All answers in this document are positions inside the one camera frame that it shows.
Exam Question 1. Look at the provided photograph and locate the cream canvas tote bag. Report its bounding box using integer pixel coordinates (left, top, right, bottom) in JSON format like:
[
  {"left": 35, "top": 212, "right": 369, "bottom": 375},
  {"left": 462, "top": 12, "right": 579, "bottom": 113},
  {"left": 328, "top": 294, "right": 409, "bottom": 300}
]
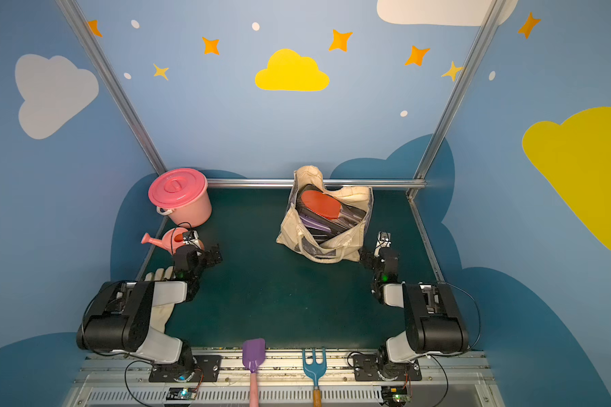
[{"left": 277, "top": 166, "right": 373, "bottom": 264}]

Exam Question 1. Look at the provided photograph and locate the clear-packaged red paddle set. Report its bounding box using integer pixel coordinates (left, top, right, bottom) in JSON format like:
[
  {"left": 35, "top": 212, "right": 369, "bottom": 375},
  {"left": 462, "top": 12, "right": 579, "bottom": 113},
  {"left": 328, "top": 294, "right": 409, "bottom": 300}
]
[{"left": 295, "top": 185, "right": 368, "bottom": 244}]

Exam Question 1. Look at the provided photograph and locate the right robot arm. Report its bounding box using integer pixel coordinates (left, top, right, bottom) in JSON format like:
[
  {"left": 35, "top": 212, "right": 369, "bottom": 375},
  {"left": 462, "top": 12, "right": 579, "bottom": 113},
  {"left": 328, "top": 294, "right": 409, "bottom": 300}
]
[{"left": 360, "top": 247, "right": 471, "bottom": 365}]

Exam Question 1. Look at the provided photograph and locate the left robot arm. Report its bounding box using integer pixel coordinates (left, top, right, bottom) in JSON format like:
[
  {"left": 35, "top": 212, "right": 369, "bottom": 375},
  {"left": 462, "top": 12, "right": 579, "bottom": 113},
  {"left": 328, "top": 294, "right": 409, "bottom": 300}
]
[{"left": 76, "top": 244, "right": 222, "bottom": 371}]

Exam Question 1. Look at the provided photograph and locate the pink watering can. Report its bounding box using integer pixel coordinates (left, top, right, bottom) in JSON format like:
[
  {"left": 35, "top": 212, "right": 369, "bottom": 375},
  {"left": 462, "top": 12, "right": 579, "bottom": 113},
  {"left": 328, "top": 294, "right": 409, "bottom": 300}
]
[{"left": 141, "top": 227, "right": 205, "bottom": 254}]

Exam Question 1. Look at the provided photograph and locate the cream work glove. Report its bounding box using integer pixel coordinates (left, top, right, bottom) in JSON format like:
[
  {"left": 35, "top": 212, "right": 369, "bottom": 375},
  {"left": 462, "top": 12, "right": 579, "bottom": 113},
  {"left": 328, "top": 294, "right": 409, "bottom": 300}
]
[{"left": 143, "top": 265, "right": 177, "bottom": 339}]

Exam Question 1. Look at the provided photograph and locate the pink bucket with lid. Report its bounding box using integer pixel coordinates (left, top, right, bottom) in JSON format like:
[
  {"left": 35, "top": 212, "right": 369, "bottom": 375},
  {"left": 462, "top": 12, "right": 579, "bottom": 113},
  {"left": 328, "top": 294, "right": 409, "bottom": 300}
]
[{"left": 148, "top": 168, "right": 212, "bottom": 228}]

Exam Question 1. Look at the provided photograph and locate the purple toy shovel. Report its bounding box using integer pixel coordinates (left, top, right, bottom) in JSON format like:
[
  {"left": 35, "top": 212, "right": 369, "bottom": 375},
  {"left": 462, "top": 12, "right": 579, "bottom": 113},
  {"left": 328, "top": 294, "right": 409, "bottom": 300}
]
[{"left": 242, "top": 338, "right": 266, "bottom": 407}]

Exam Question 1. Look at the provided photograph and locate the teal toy rake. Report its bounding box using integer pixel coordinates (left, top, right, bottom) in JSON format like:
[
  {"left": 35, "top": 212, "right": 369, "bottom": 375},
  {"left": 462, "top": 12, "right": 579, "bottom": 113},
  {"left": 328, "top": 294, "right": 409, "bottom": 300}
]
[{"left": 302, "top": 348, "right": 327, "bottom": 407}]

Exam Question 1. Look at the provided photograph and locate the left circuit board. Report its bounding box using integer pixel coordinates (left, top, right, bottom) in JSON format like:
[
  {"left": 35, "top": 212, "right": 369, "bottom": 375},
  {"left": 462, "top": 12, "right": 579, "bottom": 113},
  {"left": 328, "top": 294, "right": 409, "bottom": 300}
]
[{"left": 166, "top": 388, "right": 199, "bottom": 402}]

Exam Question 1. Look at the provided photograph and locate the circuit board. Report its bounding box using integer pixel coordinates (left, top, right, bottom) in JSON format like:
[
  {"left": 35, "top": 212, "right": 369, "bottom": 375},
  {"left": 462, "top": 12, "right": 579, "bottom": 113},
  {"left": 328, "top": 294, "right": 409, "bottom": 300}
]
[
  {"left": 380, "top": 387, "right": 412, "bottom": 407},
  {"left": 166, "top": 388, "right": 199, "bottom": 402}
]

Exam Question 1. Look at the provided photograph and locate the right circuit board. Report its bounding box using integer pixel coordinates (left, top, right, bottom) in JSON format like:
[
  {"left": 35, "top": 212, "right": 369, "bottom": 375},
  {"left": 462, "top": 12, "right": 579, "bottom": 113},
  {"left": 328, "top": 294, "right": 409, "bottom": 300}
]
[{"left": 380, "top": 387, "right": 412, "bottom": 407}]

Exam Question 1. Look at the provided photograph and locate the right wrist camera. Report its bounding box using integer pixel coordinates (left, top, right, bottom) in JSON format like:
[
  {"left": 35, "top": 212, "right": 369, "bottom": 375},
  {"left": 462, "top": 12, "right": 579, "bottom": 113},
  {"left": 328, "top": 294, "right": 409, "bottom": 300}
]
[{"left": 376, "top": 232, "right": 391, "bottom": 248}]

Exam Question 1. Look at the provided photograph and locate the aluminium back rail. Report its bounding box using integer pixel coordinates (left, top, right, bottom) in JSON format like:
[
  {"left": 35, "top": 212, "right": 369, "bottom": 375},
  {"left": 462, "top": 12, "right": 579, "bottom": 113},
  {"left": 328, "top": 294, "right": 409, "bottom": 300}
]
[{"left": 207, "top": 178, "right": 426, "bottom": 190}]

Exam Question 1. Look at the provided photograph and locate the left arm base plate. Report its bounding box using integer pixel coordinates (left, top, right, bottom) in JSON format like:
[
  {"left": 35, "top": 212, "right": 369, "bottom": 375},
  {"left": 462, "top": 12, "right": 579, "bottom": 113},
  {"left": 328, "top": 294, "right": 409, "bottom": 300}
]
[{"left": 149, "top": 354, "right": 222, "bottom": 383}]

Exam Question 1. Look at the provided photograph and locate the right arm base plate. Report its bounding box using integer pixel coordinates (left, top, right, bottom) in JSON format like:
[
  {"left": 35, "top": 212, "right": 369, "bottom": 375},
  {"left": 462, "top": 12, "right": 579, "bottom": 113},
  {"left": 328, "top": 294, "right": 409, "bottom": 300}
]
[{"left": 346, "top": 352, "right": 422, "bottom": 382}]

